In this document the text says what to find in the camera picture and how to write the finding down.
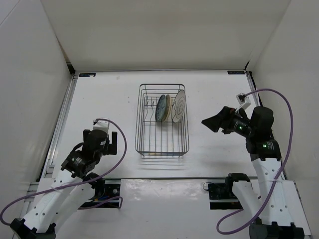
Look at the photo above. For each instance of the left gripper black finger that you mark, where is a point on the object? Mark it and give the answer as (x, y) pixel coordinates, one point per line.
(112, 147)
(86, 137)

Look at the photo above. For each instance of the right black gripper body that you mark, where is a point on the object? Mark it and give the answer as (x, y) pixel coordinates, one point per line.
(239, 125)

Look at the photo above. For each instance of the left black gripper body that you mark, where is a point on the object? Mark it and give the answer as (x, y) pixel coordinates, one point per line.
(104, 151)

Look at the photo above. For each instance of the white plate with dark rim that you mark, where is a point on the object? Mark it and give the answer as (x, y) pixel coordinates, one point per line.
(178, 106)

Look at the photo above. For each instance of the cream plate with floral spots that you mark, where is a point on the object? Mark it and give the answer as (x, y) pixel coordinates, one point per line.
(167, 108)

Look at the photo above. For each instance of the blue-green patterned plate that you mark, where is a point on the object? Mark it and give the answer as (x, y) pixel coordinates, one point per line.
(160, 109)

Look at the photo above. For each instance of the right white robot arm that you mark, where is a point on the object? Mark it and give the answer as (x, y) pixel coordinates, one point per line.
(270, 215)

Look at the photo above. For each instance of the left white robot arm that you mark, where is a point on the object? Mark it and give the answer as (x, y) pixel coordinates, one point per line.
(75, 184)

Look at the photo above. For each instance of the right blue corner label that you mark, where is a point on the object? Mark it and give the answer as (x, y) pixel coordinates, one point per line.
(236, 72)

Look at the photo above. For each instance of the blue corner label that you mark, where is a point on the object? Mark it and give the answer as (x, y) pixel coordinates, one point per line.
(87, 74)
(236, 72)

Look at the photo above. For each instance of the left blue corner label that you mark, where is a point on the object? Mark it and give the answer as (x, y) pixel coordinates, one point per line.
(87, 74)

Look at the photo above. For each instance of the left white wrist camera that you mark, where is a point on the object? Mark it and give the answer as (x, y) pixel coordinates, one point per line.
(101, 124)

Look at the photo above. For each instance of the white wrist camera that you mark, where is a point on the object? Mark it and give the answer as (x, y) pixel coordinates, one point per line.
(101, 124)
(243, 101)

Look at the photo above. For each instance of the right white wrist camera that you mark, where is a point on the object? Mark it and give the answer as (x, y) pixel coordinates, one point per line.
(243, 101)

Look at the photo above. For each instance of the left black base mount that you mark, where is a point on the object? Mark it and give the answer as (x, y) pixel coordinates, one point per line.
(107, 197)

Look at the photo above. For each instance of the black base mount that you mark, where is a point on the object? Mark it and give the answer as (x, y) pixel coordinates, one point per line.
(221, 196)
(107, 197)

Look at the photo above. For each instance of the grey wire dish rack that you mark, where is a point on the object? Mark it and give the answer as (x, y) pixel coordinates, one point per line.
(164, 139)

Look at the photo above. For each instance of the left aluminium table rail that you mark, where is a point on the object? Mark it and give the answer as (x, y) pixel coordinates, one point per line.
(48, 165)

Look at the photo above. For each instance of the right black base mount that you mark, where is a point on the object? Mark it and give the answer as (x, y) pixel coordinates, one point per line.
(221, 196)

